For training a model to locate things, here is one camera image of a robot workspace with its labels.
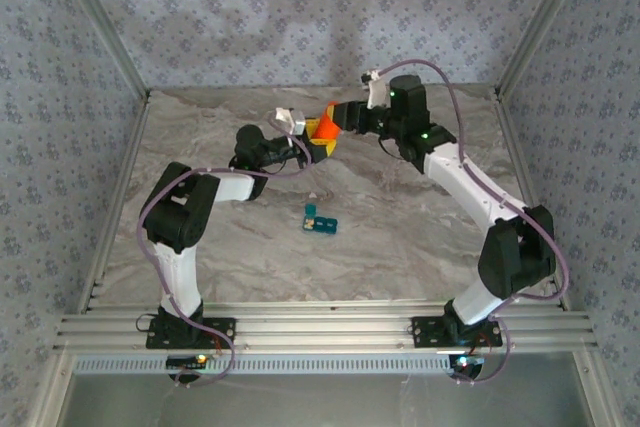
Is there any orange pill bottle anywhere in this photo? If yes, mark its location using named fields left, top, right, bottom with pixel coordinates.
left=311, top=102, right=344, bottom=143

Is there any teal pill organizer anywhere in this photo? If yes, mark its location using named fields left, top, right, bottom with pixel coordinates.
left=301, top=203, right=340, bottom=236

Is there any grey metal sheet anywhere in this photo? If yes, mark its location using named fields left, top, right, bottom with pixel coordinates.
left=55, top=352, right=597, bottom=427

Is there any aluminium table side rail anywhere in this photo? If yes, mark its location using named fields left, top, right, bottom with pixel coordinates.
left=79, top=91, right=154, bottom=314
left=492, top=91, right=572, bottom=312

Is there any aluminium corner post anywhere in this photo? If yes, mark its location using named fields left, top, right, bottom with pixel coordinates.
left=51, top=0, right=152, bottom=104
left=493, top=0, right=597, bottom=101

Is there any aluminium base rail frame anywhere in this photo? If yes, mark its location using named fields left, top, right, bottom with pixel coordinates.
left=52, top=300, right=600, bottom=354

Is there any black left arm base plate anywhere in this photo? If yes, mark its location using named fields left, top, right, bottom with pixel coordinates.
left=145, top=316, right=237, bottom=351

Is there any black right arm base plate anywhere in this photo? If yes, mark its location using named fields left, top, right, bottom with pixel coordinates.
left=410, top=315, right=503, bottom=349

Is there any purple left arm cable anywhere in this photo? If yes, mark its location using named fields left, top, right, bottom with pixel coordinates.
left=135, top=111, right=314, bottom=389

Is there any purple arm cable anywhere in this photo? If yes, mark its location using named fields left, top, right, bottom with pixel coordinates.
left=135, top=111, right=314, bottom=389
left=372, top=58, right=571, bottom=386

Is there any grey slotted cable duct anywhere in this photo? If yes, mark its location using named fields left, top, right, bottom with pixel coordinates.
left=74, top=352, right=455, bottom=376

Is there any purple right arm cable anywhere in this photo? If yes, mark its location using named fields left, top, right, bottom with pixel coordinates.
left=372, top=58, right=571, bottom=386

